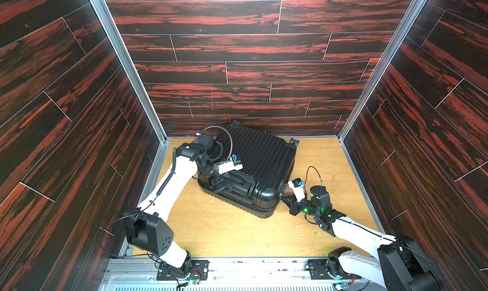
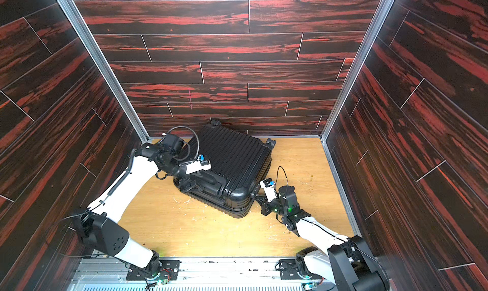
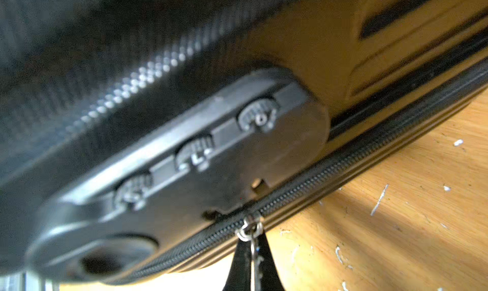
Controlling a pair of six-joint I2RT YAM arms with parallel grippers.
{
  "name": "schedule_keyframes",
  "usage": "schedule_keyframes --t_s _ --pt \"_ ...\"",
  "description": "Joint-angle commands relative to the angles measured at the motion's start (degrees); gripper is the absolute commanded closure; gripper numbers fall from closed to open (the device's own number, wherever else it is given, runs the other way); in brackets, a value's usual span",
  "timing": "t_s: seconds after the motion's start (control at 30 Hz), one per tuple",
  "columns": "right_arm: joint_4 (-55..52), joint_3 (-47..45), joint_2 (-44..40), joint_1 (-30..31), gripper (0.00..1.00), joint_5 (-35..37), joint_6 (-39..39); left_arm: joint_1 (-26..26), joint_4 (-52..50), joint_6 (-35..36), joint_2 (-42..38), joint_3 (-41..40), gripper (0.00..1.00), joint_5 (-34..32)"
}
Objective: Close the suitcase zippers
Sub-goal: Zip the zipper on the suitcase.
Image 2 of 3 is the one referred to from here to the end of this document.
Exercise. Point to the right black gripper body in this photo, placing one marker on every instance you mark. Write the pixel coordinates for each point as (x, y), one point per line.
(265, 203)

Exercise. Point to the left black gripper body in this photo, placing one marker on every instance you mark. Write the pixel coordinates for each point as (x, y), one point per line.
(176, 169)

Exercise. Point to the black hard-shell suitcase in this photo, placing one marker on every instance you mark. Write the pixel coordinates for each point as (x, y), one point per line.
(238, 163)

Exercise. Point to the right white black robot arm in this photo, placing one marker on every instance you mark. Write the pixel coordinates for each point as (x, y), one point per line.
(334, 262)

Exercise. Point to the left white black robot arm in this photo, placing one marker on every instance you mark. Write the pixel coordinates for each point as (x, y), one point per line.
(98, 227)

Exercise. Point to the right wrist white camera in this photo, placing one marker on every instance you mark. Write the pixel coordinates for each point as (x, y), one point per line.
(269, 187)

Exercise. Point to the wrist white camera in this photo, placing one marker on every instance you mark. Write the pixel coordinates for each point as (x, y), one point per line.
(201, 163)
(269, 187)

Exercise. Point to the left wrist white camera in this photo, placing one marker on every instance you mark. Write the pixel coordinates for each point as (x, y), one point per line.
(201, 163)

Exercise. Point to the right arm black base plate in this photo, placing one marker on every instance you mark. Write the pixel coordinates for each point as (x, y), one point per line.
(293, 269)

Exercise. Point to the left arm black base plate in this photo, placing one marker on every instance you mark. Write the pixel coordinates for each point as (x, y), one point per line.
(164, 270)

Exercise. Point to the aluminium front rail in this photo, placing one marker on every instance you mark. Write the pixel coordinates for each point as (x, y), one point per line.
(195, 273)

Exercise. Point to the left aluminium corner post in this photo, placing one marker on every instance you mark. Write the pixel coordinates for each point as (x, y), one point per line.
(74, 16)

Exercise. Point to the aluminium corner post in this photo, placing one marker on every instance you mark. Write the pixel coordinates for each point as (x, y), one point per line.
(372, 32)
(74, 16)

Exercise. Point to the right aluminium corner post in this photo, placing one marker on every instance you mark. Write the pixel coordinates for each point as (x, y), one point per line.
(372, 32)

